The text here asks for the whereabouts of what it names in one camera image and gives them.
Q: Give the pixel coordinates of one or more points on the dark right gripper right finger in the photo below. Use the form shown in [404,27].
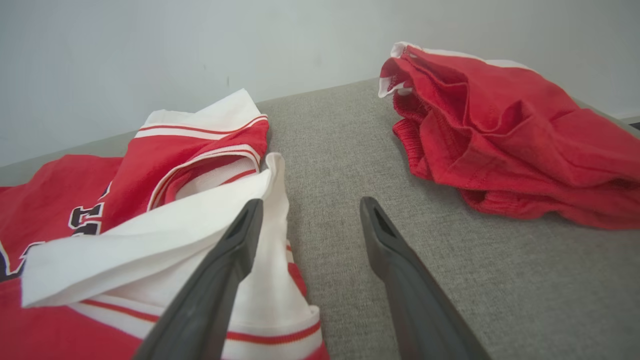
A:
[415,310]

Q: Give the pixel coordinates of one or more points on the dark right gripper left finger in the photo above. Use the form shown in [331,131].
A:
[210,300]

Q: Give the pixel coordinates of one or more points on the red basketball jersey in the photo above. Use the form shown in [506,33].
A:
[60,200]

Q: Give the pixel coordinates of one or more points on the red shorts white stripe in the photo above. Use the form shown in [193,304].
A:
[500,125]

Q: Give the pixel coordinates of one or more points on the grey fabric sofa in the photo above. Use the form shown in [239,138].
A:
[340,165]

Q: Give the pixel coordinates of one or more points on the black baseboard strip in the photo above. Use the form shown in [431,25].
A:
[636,125]

